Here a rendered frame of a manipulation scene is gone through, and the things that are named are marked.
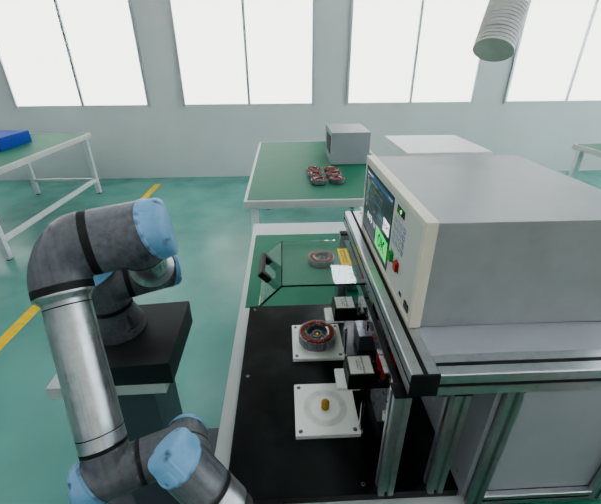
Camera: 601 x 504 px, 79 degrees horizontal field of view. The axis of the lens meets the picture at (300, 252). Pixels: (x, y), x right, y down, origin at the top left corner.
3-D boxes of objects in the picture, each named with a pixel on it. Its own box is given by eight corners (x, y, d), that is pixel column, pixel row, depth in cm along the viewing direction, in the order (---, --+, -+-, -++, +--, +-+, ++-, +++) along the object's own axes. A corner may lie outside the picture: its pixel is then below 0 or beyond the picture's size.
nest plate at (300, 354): (293, 362, 105) (292, 358, 104) (291, 328, 118) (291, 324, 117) (344, 360, 105) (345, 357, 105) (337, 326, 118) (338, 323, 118)
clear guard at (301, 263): (258, 306, 89) (257, 286, 86) (263, 258, 110) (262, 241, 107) (391, 302, 90) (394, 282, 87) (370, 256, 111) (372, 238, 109)
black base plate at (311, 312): (225, 507, 73) (224, 500, 72) (250, 311, 129) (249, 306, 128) (456, 495, 75) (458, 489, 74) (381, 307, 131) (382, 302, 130)
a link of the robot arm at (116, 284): (88, 296, 109) (71, 257, 102) (136, 284, 113) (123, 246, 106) (86, 320, 99) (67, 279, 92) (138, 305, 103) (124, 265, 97)
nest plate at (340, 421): (295, 439, 83) (295, 436, 83) (293, 387, 97) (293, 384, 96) (360, 437, 84) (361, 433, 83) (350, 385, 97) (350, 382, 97)
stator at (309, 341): (299, 353, 106) (299, 343, 104) (298, 328, 116) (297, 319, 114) (337, 352, 106) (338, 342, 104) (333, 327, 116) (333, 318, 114)
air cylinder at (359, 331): (357, 350, 109) (359, 336, 106) (353, 333, 115) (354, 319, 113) (374, 349, 109) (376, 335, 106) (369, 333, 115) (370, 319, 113)
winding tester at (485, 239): (408, 328, 65) (426, 222, 55) (361, 228, 103) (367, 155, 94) (620, 321, 66) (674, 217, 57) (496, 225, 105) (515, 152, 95)
